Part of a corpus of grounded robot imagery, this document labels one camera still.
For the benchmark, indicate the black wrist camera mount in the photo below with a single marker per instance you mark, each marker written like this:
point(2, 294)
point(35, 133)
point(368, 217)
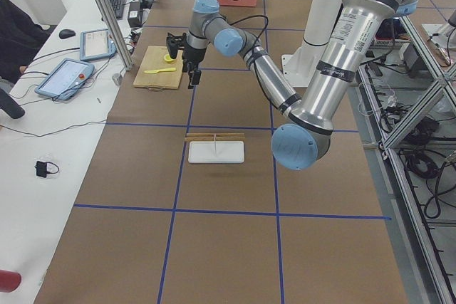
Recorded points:
point(175, 43)

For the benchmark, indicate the white rectangular tray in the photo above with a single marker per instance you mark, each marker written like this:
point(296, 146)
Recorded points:
point(216, 152)

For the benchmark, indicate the far blue teach pendant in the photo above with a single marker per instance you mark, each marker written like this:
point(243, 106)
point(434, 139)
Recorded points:
point(96, 45)

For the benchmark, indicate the red bottle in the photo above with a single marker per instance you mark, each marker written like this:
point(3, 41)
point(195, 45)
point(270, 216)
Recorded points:
point(9, 281)

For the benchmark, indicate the near blue teach pendant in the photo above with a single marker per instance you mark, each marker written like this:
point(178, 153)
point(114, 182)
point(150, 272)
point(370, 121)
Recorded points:
point(65, 80)

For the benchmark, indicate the yellow round cup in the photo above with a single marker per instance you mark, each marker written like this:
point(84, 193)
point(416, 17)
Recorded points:
point(168, 59)

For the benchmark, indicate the black power adapter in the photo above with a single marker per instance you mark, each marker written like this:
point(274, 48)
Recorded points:
point(135, 14)

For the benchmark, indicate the small black clip device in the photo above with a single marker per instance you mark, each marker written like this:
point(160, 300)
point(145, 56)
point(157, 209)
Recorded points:
point(43, 169)

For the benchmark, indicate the wooden chopsticks pair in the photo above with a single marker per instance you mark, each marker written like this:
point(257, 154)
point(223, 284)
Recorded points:
point(214, 136)

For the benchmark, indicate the yellow plastic knife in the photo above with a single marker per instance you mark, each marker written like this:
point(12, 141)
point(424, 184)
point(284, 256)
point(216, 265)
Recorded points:
point(161, 70)

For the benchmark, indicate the aluminium frame post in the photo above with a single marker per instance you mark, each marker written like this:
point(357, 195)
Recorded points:
point(110, 20)

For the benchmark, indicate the wooden cutting board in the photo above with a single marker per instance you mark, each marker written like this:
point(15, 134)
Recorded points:
point(153, 59)

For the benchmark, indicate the blue teach pendant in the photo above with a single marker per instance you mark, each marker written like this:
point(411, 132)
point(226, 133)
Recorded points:
point(65, 80)
point(96, 45)

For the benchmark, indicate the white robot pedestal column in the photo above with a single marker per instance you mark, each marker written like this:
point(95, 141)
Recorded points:
point(299, 67)

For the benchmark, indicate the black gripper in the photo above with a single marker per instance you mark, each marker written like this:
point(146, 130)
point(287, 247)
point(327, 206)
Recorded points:
point(193, 55)

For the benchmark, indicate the black computer mouse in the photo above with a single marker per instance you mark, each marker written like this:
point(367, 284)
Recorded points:
point(66, 33)

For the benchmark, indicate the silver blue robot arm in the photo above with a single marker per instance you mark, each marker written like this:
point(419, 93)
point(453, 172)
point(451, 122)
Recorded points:
point(348, 28)

